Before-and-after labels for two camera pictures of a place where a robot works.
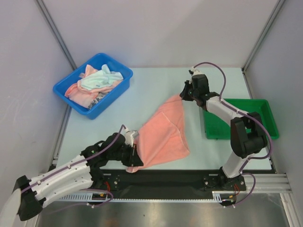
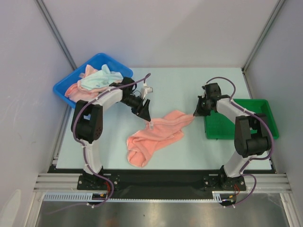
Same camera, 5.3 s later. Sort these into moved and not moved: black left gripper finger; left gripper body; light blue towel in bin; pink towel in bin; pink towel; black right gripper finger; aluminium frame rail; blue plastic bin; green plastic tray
Moved: black right gripper finger; pink towel; black left gripper finger; left gripper body
Not moved: pink towel in bin; light blue towel in bin; blue plastic bin; green plastic tray; aluminium frame rail
